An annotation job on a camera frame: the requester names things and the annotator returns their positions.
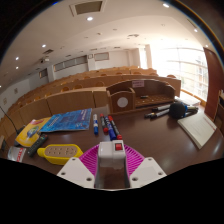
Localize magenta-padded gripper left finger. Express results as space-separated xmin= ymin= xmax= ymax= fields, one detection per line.
xmin=56 ymin=143 xmax=102 ymax=190

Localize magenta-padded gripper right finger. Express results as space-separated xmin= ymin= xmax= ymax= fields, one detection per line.
xmin=123 ymin=145 xmax=168 ymax=189

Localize white charger with red button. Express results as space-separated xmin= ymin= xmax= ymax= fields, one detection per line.
xmin=97 ymin=139 xmax=127 ymax=188

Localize yellow power strip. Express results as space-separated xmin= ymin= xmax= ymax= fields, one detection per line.
xmin=36 ymin=143 xmax=84 ymax=166

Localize white marker with blue cap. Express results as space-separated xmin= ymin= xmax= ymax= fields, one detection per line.
xmin=92 ymin=113 xmax=100 ymax=136

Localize blue booklet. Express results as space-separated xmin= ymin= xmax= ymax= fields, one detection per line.
xmin=39 ymin=107 xmax=93 ymax=133

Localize short red marker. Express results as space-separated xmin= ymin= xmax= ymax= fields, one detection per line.
xmin=99 ymin=113 xmax=110 ymax=135

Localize black pen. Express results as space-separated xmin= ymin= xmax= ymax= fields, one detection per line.
xmin=143 ymin=103 xmax=172 ymax=118
xmin=148 ymin=109 xmax=172 ymax=120

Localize yellow booklet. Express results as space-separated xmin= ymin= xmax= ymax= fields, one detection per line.
xmin=14 ymin=116 xmax=52 ymax=148

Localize white brochure with red print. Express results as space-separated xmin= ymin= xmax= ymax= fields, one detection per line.
xmin=7 ymin=145 xmax=27 ymax=163

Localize white notepad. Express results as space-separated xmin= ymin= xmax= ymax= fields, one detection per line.
xmin=177 ymin=111 xmax=218 ymax=150

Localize black handheld microphone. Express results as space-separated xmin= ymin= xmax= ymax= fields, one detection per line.
xmin=168 ymin=101 xmax=200 ymax=120

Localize wooden lecture hall seat rows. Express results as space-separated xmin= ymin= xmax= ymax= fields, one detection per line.
xmin=0 ymin=65 xmax=183 ymax=136

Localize wooden desk organizer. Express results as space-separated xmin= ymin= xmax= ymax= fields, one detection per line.
xmin=106 ymin=78 xmax=177 ymax=115

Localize wooden shelf unit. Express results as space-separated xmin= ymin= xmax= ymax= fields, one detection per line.
xmin=214 ymin=89 xmax=224 ymax=135

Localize large bright window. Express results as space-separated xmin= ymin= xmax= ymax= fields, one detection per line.
xmin=149 ymin=46 xmax=209 ymax=101

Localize recessed ceiling lights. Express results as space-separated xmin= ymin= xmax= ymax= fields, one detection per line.
xmin=13 ymin=2 xmax=201 ymax=71

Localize square ceiling air vent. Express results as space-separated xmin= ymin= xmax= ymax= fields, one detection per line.
xmin=69 ymin=0 xmax=108 ymax=18

